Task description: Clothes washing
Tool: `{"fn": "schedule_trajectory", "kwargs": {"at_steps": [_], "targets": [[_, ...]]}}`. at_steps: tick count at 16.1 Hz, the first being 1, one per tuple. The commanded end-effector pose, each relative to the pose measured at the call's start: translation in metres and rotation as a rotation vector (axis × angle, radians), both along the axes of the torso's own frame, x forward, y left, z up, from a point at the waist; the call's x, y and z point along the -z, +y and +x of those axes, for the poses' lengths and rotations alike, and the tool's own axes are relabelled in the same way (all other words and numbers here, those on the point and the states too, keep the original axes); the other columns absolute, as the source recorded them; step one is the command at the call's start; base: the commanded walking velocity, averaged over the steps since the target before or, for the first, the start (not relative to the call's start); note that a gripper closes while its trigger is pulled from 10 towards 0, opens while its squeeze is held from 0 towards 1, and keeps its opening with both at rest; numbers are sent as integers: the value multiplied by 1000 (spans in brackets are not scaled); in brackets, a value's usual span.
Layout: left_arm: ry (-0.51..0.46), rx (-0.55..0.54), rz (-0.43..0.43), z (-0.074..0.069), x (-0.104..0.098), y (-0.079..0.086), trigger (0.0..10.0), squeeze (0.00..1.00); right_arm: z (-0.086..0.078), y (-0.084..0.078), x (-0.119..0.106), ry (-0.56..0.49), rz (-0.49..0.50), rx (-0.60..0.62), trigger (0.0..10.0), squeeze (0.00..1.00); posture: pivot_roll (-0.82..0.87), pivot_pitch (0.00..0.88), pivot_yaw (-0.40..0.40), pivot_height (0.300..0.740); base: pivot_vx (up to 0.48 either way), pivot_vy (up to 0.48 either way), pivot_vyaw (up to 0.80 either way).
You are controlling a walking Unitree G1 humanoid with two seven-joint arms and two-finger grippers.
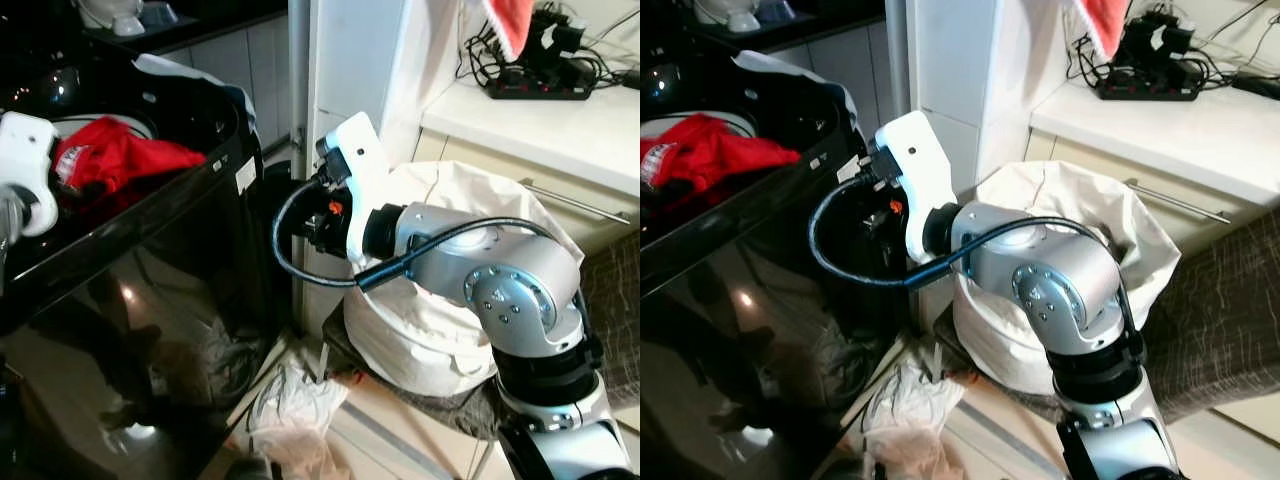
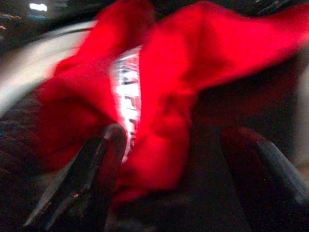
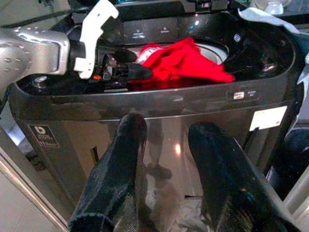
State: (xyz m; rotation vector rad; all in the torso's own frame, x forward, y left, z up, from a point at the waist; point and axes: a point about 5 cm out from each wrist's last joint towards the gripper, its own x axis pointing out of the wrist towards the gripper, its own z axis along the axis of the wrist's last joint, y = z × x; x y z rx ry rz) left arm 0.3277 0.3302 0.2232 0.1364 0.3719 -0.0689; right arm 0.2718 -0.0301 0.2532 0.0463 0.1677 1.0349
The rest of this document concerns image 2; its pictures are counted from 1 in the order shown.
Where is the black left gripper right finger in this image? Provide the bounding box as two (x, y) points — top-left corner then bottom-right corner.
(221, 127), (309, 232)

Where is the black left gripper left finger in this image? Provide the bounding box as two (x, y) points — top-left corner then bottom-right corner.
(23, 123), (127, 232)

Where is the red garment with white print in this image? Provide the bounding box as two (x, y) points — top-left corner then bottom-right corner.
(36, 0), (309, 210)

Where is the white washer door rim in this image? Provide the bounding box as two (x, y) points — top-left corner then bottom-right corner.
(0, 20), (98, 118)

